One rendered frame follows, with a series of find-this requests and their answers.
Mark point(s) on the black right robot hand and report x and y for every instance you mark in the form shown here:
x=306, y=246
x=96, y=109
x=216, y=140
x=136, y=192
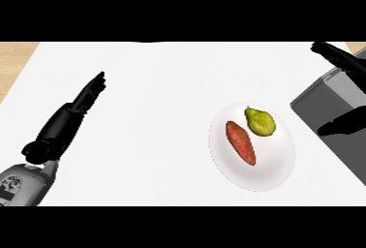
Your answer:
x=346, y=124

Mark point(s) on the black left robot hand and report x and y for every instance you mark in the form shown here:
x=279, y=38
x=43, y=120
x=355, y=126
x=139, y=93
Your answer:
x=62, y=126

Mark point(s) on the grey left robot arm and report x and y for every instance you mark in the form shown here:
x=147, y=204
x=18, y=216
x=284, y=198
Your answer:
x=26, y=187

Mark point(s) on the grey box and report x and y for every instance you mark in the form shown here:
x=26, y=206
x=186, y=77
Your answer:
x=330, y=100

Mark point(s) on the white oval plate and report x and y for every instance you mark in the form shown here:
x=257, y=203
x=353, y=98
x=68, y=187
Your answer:
x=272, y=161

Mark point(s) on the orange sweet potato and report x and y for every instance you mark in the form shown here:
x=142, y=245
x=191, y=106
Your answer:
x=241, y=143

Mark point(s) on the green pear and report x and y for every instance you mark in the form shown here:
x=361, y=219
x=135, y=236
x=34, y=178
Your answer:
x=262, y=122

